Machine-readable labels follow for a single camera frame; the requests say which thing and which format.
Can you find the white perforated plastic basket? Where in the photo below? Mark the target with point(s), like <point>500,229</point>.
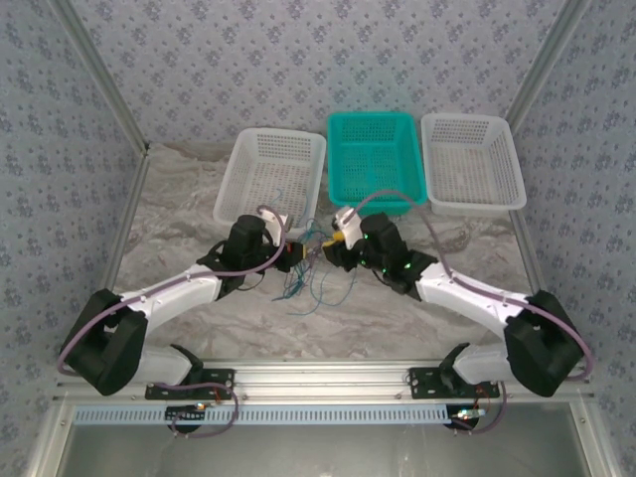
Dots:
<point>270,159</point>
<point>472,164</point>

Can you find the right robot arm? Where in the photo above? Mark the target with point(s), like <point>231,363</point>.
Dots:
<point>472,298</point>

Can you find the aluminium frame post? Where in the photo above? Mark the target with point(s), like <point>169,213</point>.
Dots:
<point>545,64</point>
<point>104,74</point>

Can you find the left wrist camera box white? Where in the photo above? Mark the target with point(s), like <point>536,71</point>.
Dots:
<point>273,216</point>

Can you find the aluminium table side rail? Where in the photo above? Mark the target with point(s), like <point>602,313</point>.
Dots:
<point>524,238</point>
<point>130,208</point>

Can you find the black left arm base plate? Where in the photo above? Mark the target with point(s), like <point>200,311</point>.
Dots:
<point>218,382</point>

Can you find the aluminium frame leg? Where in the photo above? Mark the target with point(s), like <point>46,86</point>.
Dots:
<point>47,442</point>
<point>593,442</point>

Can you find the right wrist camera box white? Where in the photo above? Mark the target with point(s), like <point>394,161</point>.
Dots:
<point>350,226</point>

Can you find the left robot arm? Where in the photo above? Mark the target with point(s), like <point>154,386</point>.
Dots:
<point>169,293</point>

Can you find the grey metal panel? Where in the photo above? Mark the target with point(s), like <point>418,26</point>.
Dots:
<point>323,452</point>

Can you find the small black controller board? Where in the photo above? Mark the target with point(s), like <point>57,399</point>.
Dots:
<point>186,413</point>
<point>467,417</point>

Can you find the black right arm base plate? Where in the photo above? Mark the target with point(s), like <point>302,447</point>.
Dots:
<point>422,382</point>

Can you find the aluminium mounting rail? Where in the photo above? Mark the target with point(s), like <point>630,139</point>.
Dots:
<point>323,377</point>

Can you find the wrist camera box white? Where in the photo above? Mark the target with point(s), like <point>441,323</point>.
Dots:
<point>350,226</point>
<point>273,216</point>

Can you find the teal perforated plastic basket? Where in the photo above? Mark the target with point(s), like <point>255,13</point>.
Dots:
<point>372,159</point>

